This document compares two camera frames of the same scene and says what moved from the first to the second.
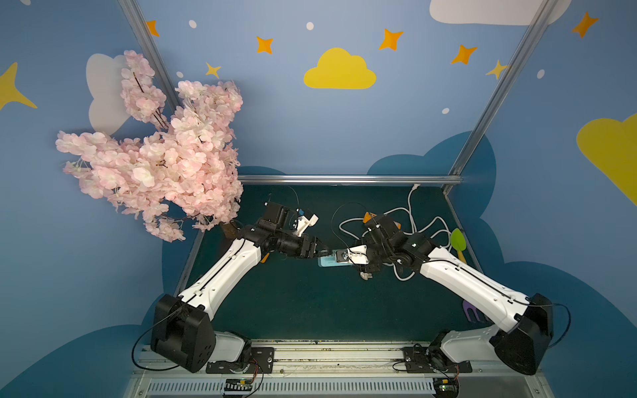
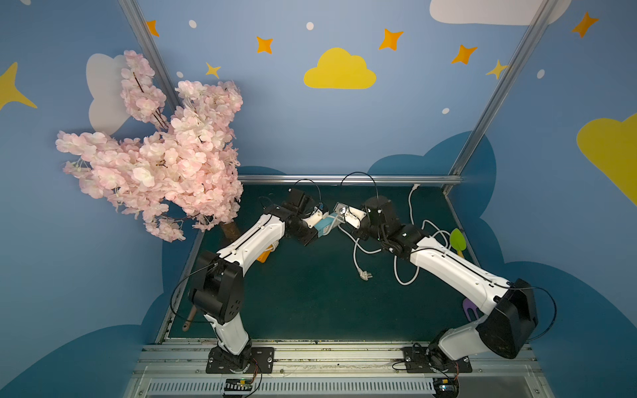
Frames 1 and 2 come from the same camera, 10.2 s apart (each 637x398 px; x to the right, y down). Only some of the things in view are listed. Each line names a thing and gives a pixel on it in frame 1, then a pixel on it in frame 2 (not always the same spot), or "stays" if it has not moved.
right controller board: (445, 387) stays
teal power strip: (325, 261) -> (326, 225)
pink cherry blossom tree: (185, 172) stays
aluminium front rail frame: (340, 371) stays
